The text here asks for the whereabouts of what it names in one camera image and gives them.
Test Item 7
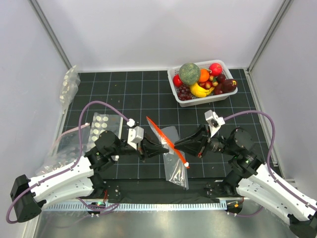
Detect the purple cable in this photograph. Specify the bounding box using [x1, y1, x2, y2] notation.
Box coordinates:
[222, 110, 317, 219]
[5, 100, 136, 224]

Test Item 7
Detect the purple grape bunch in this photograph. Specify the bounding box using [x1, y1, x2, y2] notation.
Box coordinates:
[177, 85, 192, 101]

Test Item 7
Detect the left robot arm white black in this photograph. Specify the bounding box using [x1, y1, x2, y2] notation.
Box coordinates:
[6, 127, 168, 224]

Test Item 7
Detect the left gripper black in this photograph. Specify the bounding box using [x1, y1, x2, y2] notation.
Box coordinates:
[108, 132, 169, 162]

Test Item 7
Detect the green netted melon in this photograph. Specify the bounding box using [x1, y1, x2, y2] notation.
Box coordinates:
[178, 63, 201, 86]

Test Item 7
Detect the right aluminium frame post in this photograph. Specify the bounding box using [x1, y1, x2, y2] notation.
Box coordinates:
[247, 0, 294, 74]

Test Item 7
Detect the crumpled clear bag left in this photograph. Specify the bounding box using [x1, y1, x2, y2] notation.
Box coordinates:
[35, 127, 80, 176]

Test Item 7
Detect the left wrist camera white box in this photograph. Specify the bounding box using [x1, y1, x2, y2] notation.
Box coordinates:
[127, 126, 144, 150]

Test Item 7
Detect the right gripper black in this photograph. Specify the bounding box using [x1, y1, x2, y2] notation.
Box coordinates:
[174, 123, 237, 157]

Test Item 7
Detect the dark red plum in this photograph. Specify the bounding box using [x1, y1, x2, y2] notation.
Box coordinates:
[216, 74, 226, 84]

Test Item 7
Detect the bag of white discs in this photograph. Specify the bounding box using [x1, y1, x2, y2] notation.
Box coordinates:
[88, 113, 123, 143]

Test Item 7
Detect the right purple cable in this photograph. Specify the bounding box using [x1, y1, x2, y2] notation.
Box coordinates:
[222, 110, 317, 219]

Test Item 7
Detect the small strawberries pile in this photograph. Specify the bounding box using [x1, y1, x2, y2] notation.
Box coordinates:
[199, 75, 218, 89]

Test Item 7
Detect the clear bag at wall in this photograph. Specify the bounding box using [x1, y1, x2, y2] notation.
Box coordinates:
[59, 65, 81, 114]

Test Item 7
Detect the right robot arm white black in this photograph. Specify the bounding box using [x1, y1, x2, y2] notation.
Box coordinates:
[174, 125, 317, 238]

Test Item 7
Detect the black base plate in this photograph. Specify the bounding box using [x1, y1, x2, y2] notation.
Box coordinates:
[104, 178, 231, 204]

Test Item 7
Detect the white slotted cable duct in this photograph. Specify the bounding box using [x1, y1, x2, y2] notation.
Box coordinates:
[45, 200, 227, 211]

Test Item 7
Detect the red apple top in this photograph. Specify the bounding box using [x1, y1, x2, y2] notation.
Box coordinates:
[209, 63, 222, 77]

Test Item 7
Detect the clear zip bag red zipper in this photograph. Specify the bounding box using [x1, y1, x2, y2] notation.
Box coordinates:
[147, 117, 189, 190]

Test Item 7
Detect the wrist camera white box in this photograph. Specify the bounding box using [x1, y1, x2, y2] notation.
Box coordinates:
[205, 110, 225, 137]
[127, 126, 144, 150]

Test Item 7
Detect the aluminium frame post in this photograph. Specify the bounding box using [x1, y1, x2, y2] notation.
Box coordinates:
[28, 0, 72, 69]
[247, 0, 294, 74]

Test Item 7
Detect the orange fruit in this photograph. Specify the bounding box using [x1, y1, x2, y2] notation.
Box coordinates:
[199, 68, 210, 83]

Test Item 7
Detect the red pepper left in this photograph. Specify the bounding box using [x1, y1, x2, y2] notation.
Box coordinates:
[172, 74, 183, 88]

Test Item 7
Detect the left aluminium frame post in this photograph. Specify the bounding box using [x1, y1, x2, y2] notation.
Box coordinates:
[28, 0, 72, 69]

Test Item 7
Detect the dark red apple right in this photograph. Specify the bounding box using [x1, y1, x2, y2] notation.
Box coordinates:
[221, 79, 237, 93]

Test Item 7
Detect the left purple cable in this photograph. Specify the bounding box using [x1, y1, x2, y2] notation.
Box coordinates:
[5, 100, 136, 224]

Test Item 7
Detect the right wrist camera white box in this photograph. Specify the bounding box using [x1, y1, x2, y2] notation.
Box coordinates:
[205, 110, 225, 137]

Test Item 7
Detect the yellow banana bunch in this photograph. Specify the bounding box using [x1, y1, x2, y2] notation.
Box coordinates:
[190, 83, 214, 98]

